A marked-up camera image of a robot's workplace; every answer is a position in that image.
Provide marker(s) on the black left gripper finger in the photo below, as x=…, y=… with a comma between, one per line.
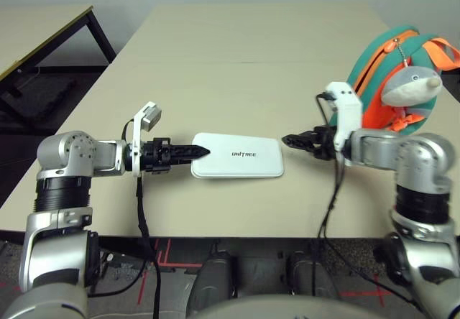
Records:
x=192, y=150
x=183, y=159

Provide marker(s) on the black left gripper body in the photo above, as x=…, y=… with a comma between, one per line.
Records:
x=158, y=155

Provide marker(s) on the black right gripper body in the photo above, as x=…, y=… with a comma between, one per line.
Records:
x=325, y=141

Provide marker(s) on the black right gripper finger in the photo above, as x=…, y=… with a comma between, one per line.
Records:
x=308, y=146
x=300, y=137

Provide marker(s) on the white Unitree pencil case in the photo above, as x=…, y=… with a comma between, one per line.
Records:
x=237, y=155

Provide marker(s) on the green and orange backpack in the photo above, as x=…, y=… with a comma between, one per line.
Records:
x=373, y=92

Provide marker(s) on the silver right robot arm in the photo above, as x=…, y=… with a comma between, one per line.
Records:
x=420, y=161

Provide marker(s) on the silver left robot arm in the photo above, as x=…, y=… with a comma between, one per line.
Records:
x=64, y=161

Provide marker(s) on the grey robot torso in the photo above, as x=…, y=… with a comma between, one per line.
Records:
x=305, y=308

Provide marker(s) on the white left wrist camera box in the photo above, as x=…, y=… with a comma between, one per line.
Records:
x=143, y=118

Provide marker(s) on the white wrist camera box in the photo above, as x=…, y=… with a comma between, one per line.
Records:
x=346, y=107
x=143, y=118

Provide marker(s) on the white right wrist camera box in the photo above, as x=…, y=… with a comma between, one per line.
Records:
x=346, y=107

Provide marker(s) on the beige side table black frame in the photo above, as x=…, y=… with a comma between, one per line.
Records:
x=43, y=35

